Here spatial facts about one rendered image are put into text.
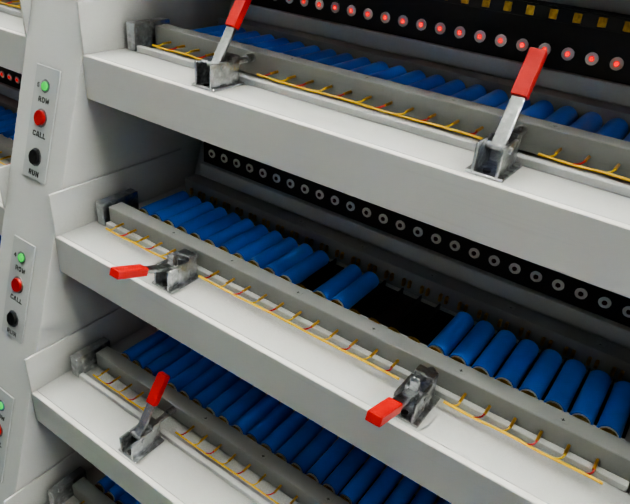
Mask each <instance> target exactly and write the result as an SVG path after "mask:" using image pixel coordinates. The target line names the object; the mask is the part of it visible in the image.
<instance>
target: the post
mask: <svg viewBox="0 0 630 504"><path fill-rule="evenodd" d="M77 1H87V0H32V1H31V9H30V17H29V24H28V32H27V40H26V48H25V56H24V63H23V71H22V79H21V87H20V95H19V103H18V110H17V118H16V126H15V134H14V142H13V150H12V157H11V165H10V173H9V181H8V189H7V196H6V204H5V212H4V220H3V228H2V236H1V243H0V387H1V388H2V389H3V390H5V391H6V392H7V393H8V394H10V395H11V396H12V397H13V398H14V405H13V412H12V419H11V425H10V432H9V439H8V446H7V453H6V460H5V467H4V474H3V481H2V483H0V504H4V503H3V501H5V500H6V499H7V498H9V497H10V496H12V495H13V494H14V493H16V492H17V491H19V490H20V489H22V488H23V487H24V486H26V485H27V484H29V483H30V482H31V481H33V480H34V479H36V478H37V477H39V476H40V475H41V474H43V473H44V472H46V471H47V470H48V469H50V468H51V467H53V466H54V465H55V464H57V463H58V462H60V461H61V460H63V459H64V458H65V457H67V456H68V455H70V454H71V453H72V452H74V451H75V450H74V449H73V448H72V447H70V446H69V445H68V444H67V443H65V442H64V441H63V440H62V439H60V438H59V437H58V436H57V435H55V434H54V433H53V432H52V431H50V430H49V429H48V428H47V427H45V426H44V425H43V424H42V423H40V422H39V421H38V420H37V419H36V414H35V410H34V405H33V400H32V395H31V391H30V386H29V381H28V377H27V372H26V367H25V363H24V359H26V358H28V357H29V356H31V355H33V354H35V353H37V352H39V351H40V350H42V349H44V348H46V347H48V346H50V345H51V344H53V343H55V342H57V341H59V340H61V339H62V338H64V337H66V336H68V335H70V334H72V333H73V332H75V331H77V330H79V329H81V328H83V327H85V326H86V325H88V324H90V323H92V322H94V321H96V320H97V319H99V318H101V317H103V316H105V315H107V314H108V313H110V312H112V311H114V310H116V309H118V308H119V307H120V306H119V305H117V304H115V303H114V302H112V301H110V300H108V299H107V298H105V297H103V296H102V295H100V294H98V293H97V292H95V291H93V290H92V289H90V288H88V287H87V286H85V285H83V284H82V283H80V282H78V281H77V280H75V279H73V278H71V277H70V276H68V275H66V274H65V273H63V272H61V271H60V268H59V261H58V255H57V249H56V242H55V236H54V230H53V224H52V217H51V211H50V205H49V198H48V195H49V194H52V193H54V192H57V191H60V190H63V189H66V188H69V187H72V186H75V185H78V184H81V183H84V182H86V181H89V180H92V179H95V178H98V177H101V176H104V175H107V174H110V173H113V172H116V171H118V170H121V169H124V168H127V167H130V166H133V165H136V164H139V163H142V162H145V161H147V160H150V159H153V158H156V157H159V156H162V155H165V154H168V153H171V152H174V151H177V150H179V149H183V170H184V186H185V178H188V177H190V176H193V175H195V170H196V165H197V161H198V156H199V151H200V146H201V142H202V141H201V140H199V139H196V138H193V137H191V136H188V135H185V134H182V133H180V132H177V131H174V130H172V129H169V128H166V127H163V126H161V125H158V124H155V123H153V122H150V121H147V120H144V119H142V118H139V117H136V116H134V115H131V114H128V113H126V112H123V111H120V110H117V109H115V108H112V107H109V106H107V105H104V104H101V103H98V102H96V101H93V100H90V99H88V98H87V93H86V84H85V75H84V66H83V57H82V55H83V54H82V49H81V40H80V31H79V22H78V13H77V4H76V2H77ZM37 63H39V64H42V65H45V66H47V67H50V68H53V69H56V70H59V71H61V79H60V86H59V93H58V100H57V107H56V114H55V121H54V128H53V135H52V142H51V148H50V155H49V162H48V169H47V176H46V183H45V184H42V183H40V182H38V181H36V180H34V179H32V178H30V177H28V176H26V175H24V174H22V173H23V166H24V158H25V151H26V143H27V136H28V128H29V121H30V113H31V106H32V98H33V91H34V83H35V76H36V68H37ZM14 235H16V236H18V237H20V238H22V239H23V240H25V241H27V242H28V243H30V244H32V245H34V246H35V247H36V252H35V259H34V266H33V273H32V280H31V287H30V294H29V301H28V308H27V315H26V322H25V329H24V335H23V342H22V344H20V343H18V342H17V341H16V340H14V339H13V338H11V337H10V336H9V335H7V334H6V333H4V332H3V331H2V323H3V315H4V308H5V301H6V293H7V286H8V278H9V271H10V263H11V256H12V248H13V241H14Z"/></svg>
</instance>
